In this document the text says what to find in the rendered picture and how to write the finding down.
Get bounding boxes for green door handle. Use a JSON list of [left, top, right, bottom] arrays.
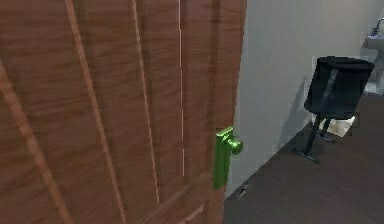
[[212, 125, 244, 191]]

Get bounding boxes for brown wooden room door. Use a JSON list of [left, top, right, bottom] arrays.
[[0, 0, 248, 224]]

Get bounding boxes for black trash can on stand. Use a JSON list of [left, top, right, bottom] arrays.
[[292, 55, 376, 165]]

